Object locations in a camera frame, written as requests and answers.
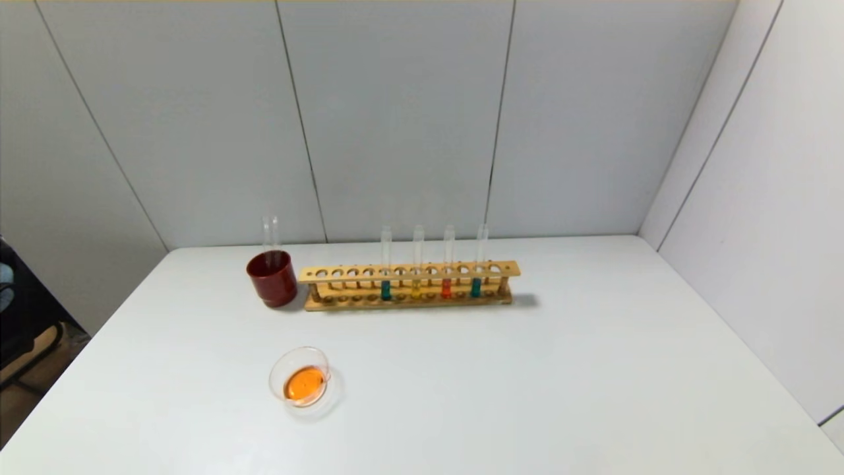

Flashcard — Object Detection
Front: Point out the clear glass beaker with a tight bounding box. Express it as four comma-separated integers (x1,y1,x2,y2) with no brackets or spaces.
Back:
268,346,344,419

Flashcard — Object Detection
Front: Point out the test tube green pigment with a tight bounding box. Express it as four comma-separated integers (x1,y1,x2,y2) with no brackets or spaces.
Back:
378,226,393,301
470,224,490,298

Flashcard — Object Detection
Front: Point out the black chair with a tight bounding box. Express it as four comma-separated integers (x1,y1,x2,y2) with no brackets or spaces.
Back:
0,235,90,396

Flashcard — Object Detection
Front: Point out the dark red cup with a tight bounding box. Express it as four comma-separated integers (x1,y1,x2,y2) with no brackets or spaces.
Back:
246,250,299,309

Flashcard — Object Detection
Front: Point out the wooden test tube rack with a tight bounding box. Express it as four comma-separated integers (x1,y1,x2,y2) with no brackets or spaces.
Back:
297,261,522,312

